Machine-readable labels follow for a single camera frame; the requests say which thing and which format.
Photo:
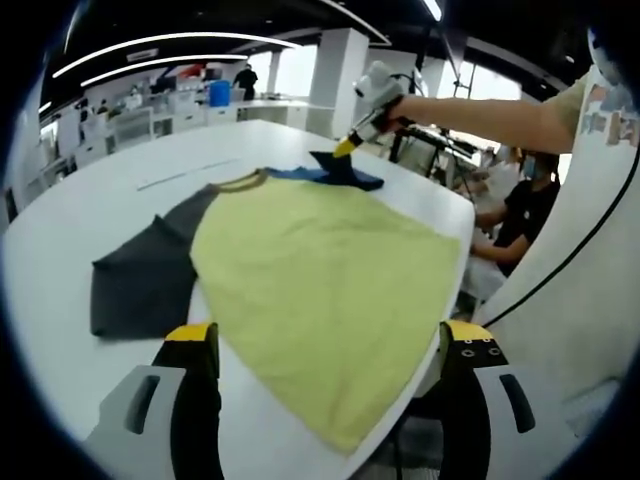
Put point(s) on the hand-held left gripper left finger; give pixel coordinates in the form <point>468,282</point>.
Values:
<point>130,435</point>

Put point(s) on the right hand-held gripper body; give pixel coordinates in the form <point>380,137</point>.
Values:
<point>380,87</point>

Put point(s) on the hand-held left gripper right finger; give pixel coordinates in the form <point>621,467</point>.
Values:
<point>540,440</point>

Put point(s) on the yellow blue grey garment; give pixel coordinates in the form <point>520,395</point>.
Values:
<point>325,280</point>

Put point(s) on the person's right hand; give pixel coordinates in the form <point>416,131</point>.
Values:
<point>407,114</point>

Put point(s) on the white square pillar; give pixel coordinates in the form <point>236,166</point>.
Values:
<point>340,85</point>

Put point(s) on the white long counter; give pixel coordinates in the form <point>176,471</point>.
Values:
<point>272,110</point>

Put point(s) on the straight ceiling light strip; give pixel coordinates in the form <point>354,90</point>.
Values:
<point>432,9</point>

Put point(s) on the person's white printed shirt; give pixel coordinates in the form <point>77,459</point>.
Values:
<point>590,320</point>

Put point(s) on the blue bin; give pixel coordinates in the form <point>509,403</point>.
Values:
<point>220,93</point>

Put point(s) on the curved ceiling light strip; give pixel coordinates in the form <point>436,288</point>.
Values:
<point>160,62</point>
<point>165,42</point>

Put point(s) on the row of white lab cabinets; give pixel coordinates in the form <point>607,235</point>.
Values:
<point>130,125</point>

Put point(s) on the black camera stand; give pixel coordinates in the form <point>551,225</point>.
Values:
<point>396,148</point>

